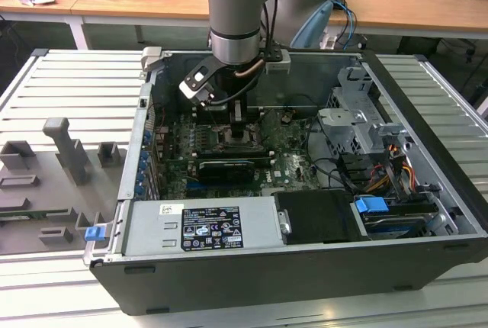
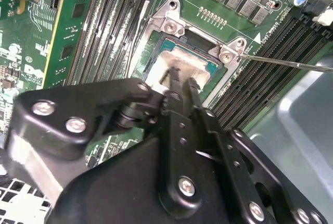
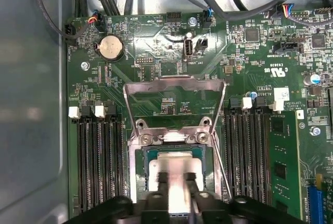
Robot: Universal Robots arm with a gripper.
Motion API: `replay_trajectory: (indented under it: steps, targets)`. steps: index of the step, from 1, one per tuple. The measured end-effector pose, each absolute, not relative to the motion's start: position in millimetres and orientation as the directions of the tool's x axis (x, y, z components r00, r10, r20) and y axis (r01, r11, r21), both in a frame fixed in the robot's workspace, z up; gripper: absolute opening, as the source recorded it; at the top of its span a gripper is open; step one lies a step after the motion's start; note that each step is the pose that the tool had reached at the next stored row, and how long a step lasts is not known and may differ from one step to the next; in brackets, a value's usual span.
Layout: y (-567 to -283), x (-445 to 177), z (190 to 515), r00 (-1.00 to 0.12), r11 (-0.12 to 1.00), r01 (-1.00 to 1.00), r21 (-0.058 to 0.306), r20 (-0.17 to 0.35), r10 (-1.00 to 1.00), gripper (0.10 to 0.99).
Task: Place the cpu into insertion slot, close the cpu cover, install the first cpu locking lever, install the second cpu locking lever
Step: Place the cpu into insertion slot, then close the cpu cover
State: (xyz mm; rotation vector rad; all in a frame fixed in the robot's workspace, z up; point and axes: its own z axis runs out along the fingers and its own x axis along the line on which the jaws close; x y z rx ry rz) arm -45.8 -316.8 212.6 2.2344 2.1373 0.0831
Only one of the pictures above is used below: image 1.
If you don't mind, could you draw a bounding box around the thin metal locking lever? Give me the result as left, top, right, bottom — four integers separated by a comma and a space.
207, 106, 221, 131

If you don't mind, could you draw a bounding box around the CPU socket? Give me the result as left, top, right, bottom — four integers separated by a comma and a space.
210, 121, 267, 154

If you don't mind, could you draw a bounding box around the black graphics card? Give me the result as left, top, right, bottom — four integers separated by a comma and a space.
190, 156, 255, 186

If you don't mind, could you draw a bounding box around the green motherboard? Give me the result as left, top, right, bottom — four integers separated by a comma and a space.
150, 105, 346, 201

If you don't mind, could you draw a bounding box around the perforated metal drive cage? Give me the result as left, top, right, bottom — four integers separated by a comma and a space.
315, 65, 413, 159

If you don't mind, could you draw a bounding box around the black rating label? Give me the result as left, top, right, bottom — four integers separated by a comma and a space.
180, 205, 242, 251

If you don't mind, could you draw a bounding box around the black plastic shroud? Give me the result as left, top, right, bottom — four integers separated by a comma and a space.
273, 189, 368, 246

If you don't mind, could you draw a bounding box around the grey power supply unit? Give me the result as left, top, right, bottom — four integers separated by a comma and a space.
124, 196, 291, 257

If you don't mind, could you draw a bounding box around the hard disk in blue carrier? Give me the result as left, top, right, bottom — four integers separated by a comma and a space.
352, 196, 438, 240

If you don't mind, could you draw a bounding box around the black and grey PC case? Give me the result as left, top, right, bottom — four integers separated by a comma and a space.
82, 46, 488, 316

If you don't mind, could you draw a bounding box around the blue case latch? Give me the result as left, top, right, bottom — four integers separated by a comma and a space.
85, 226, 107, 244

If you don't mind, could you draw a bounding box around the grey parts rack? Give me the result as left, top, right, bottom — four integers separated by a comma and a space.
0, 116, 130, 257

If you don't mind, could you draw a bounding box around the green RAM stick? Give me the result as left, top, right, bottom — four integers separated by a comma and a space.
0, 209, 68, 220

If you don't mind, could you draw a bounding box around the copper coloured hose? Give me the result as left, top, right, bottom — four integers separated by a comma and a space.
233, 59, 265, 78

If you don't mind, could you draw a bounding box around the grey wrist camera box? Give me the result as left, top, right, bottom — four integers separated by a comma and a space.
264, 49, 292, 76

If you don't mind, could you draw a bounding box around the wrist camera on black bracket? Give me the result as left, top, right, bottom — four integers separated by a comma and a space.
178, 55, 230, 110

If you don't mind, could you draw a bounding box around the coloured power wire bundle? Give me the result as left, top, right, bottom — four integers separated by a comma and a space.
364, 143, 417, 196

